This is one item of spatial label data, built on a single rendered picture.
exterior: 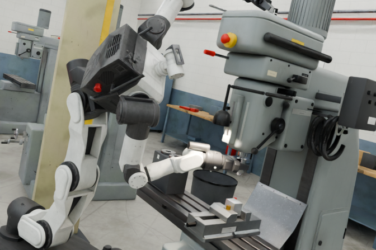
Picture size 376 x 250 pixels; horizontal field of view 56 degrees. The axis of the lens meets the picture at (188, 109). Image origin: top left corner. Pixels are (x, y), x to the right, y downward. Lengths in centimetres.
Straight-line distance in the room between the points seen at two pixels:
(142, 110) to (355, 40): 521
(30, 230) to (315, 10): 171
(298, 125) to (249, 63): 39
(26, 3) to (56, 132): 756
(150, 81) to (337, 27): 529
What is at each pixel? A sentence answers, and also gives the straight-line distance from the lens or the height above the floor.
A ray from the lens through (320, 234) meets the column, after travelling 199.
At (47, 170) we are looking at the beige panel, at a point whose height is 61.
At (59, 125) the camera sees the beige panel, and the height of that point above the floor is 99.
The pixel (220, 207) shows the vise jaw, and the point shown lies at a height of 104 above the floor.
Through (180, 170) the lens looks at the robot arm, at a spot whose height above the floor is 119.
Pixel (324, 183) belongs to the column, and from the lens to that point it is 189.
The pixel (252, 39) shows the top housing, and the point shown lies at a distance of 139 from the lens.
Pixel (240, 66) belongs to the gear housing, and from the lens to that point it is 152.
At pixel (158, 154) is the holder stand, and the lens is 206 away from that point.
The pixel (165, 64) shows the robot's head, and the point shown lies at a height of 161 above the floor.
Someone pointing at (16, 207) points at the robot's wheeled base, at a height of 73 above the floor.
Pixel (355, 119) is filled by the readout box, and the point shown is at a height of 155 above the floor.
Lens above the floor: 158
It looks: 5 degrees down
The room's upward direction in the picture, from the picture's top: 12 degrees clockwise
